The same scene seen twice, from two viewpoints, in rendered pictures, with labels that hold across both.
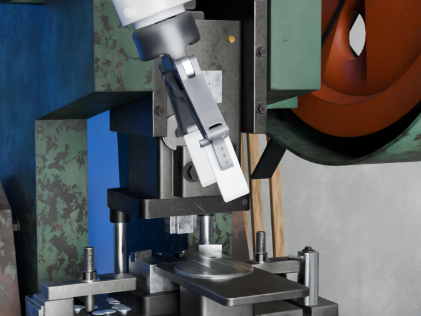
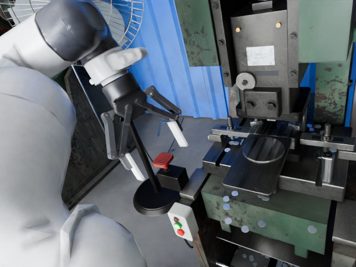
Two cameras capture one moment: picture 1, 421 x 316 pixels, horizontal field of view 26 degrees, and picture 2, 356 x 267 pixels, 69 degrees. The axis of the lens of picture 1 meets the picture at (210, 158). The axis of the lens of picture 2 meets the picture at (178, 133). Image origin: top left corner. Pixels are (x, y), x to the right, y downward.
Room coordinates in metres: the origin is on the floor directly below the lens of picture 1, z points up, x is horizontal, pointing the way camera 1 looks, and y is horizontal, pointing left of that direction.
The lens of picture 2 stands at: (0.95, -0.48, 1.32)
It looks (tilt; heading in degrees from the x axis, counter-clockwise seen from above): 32 degrees down; 68
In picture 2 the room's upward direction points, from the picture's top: 17 degrees counter-clockwise
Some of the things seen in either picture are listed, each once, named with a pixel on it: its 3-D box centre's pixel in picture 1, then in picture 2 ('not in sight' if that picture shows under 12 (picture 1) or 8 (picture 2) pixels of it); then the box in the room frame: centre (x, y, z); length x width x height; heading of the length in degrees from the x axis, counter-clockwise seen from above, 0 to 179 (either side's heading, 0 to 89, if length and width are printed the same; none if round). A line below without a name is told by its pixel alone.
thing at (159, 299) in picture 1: (178, 289); (275, 140); (1.52, 0.06, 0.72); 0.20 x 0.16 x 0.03; 117
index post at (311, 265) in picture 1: (307, 275); (327, 166); (1.49, -0.16, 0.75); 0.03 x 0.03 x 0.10; 27
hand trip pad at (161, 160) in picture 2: not in sight; (165, 166); (1.16, 0.24, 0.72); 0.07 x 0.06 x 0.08; 27
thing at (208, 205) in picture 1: (177, 206); (273, 105); (1.52, 0.06, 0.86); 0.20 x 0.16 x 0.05; 117
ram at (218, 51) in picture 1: (189, 103); (265, 59); (1.48, 0.03, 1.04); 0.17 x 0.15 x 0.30; 27
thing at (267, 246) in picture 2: not in sight; (279, 213); (1.53, 0.06, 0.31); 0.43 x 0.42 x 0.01; 117
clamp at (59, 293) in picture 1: (83, 279); (228, 127); (1.44, 0.20, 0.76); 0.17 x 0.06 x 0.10; 117
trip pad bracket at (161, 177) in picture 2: not in sight; (176, 187); (1.17, 0.22, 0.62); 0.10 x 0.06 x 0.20; 117
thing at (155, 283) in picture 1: (180, 269); (273, 133); (1.51, 0.05, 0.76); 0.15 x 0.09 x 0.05; 117
